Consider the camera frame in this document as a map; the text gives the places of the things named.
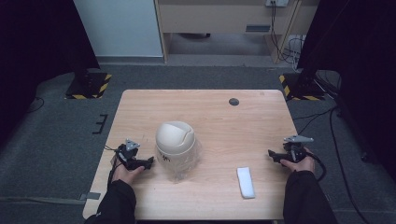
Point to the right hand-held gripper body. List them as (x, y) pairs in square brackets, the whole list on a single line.
[(295, 151)]

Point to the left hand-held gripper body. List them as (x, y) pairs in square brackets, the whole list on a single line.
[(128, 154)]

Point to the person's right hand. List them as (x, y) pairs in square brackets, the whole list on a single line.
[(303, 165)]

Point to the person's left hand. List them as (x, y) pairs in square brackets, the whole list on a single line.
[(125, 175)]

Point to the white swing-lid trash can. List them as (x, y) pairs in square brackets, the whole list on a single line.
[(175, 138)]

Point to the clear plastic bin liner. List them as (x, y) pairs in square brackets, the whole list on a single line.
[(183, 169)]

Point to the white folded tissue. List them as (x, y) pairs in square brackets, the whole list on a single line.
[(246, 183)]

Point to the grey tape strip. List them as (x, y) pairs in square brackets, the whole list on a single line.
[(91, 196)]

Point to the black stand base striped edge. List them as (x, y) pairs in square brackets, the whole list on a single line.
[(300, 87), (88, 85)]

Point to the dark round table grommet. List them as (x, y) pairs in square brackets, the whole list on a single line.
[(233, 101)]

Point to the black curtain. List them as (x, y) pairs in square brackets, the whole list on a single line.
[(34, 46), (358, 62)]

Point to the white cabinet panel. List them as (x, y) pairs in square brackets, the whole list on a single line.
[(120, 28)]

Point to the light wooden desk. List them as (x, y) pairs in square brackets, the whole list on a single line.
[(218, 17)]

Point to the grey power socket box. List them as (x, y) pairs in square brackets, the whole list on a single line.
[(277, 2)]

